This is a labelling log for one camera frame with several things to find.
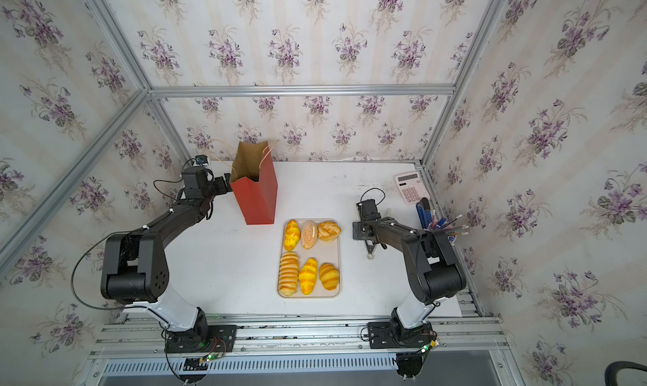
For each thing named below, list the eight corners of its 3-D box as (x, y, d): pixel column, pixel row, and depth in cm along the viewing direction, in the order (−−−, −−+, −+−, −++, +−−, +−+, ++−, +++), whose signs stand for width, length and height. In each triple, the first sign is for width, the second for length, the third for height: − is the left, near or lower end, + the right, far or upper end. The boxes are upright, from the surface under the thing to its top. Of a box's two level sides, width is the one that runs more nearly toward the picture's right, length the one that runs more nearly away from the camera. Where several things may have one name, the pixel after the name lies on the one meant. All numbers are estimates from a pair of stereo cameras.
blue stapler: (422, 229, 100) (427, 222, 96) (415, 205, 108) (419, 197, 103) (431, 229, 100) (436, 222, 96) (423, 205, 108) (428, 197, 103)
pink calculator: (406, 204, 107) (408, 200, 105) (395, 178, 117) (396, 173, 115) (429, 202, 108) (431, 197, 106) (416, 176, 118) (418, 171, 116)
